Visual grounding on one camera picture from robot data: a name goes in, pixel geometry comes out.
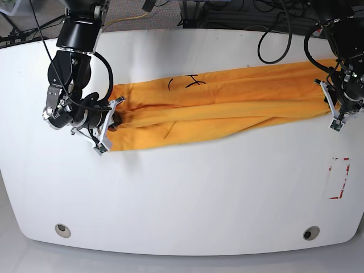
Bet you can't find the black tripod stand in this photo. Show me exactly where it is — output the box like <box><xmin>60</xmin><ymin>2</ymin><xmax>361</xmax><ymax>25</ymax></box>
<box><xmin>1</xmin><ymin>13</ymin><xmax>65</xmax><ymax>49</ymax></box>

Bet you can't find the table grommet hole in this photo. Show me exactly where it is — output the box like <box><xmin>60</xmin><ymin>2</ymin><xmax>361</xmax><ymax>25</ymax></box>
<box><xmin>55</xmin><ymin>224</ymin><xmax>71</xmax><ymax>238</ymax></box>
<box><xmin>303</xmin><ymin>226</ymin><xmax>320</xmax><ymax>241</ymax></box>

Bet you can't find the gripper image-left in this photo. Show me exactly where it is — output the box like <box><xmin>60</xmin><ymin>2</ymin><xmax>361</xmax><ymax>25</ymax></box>
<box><xmin>75</xmin><ymin>109</ymin><xmax>122</xmax><ymax>135</ymax></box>

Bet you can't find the orange yellow T-shirt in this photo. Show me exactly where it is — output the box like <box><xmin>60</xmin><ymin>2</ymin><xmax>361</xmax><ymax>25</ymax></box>
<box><xmin>107</xmin><ymin>61</ymin><xmax>329</xmax><ymax>151</ymax></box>

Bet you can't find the red tape rectangle marking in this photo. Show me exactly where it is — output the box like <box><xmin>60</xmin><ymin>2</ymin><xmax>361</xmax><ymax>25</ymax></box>
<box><xmin>325</xmin><ymin>157</ymin><xmax>350</xmax><ymax>200</ymax></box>

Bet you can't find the left table grommet hole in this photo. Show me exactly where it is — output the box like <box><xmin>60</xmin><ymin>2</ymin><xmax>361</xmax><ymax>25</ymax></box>
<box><xmin>55</xmin><ymin>224</ymin><xmax>71</xmax><ymax>238</ymax></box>

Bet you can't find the black robot arm image-left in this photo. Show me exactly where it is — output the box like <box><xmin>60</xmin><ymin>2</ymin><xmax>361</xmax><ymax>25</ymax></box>
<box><xmin>43</xmin><ymin>1</ymin><xmax>122</xmax><ymax>131</ymax></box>

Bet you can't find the yellow cable on floor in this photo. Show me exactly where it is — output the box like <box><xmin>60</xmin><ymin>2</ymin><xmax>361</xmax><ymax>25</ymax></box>
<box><xmin>102</xmin><ymin>5</ymin><xmax>150</xmax><ymax>29</ymax></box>

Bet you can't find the right table grommet hole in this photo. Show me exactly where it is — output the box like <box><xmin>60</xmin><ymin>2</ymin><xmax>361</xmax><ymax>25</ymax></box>
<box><xmin>303</xmin><ymin>226</ymin><xmax>320</xmax><ymax>241</ymax></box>

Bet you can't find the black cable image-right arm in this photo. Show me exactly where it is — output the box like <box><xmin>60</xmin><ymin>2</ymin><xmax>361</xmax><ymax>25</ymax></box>
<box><xmin>243</xmin><ymin>1</ymin><xmax>318</xmax><ymax>67</ymax></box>

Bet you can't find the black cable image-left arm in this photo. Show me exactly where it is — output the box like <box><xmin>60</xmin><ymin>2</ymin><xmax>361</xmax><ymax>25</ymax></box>
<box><xmin>82</xmin><ymin>52</ymin><xmax>114</xmax><ymax>107</ymax></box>

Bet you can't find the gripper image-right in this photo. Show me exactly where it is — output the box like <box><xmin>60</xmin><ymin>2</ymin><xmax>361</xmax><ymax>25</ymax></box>
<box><xmin>334</xmin><ymin>81</ymin><xmax>363</xmax><ymax>114</ymax></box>

